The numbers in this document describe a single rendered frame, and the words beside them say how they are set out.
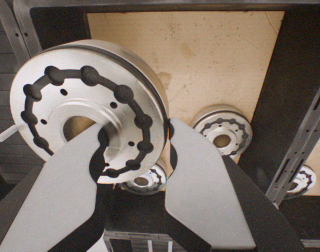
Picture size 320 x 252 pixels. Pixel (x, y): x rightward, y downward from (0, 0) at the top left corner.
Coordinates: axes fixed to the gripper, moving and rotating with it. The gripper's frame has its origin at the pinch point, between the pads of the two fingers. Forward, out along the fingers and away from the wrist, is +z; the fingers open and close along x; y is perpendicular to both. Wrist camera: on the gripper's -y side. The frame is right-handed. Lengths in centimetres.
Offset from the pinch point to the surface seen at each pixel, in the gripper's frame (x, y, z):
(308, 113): 17.7, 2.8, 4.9
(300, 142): 18.4, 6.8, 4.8
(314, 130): 19.6, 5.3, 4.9
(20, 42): -11.1, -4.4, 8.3
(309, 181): 31.9, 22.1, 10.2
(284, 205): 29.9, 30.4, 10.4
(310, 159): 32.8, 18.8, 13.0
